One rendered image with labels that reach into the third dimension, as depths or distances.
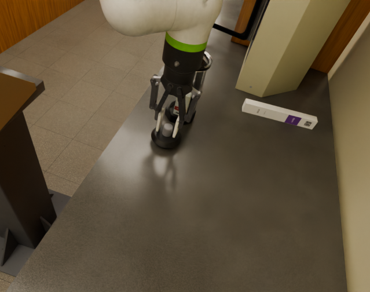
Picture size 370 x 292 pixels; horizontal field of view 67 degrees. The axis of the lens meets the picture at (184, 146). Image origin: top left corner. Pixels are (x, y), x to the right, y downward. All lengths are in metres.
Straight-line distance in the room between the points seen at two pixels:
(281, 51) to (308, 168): 0.41
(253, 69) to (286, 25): 0.18
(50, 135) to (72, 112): 0.26
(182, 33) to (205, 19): 0.05
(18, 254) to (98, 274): 1.10
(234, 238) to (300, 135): 0.50
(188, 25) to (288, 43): 0.54
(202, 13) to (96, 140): 1.65
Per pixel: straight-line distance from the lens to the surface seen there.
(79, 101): 2.41
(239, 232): 0.76
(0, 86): 0.89
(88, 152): 2.04
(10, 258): 1.75
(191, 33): 0.60
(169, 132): 0.82
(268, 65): 1.09
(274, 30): 1.04
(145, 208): 0.73
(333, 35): 1.46
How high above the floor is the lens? 1.58
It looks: 48 degrees down
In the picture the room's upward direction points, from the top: 16 degrees clockwise
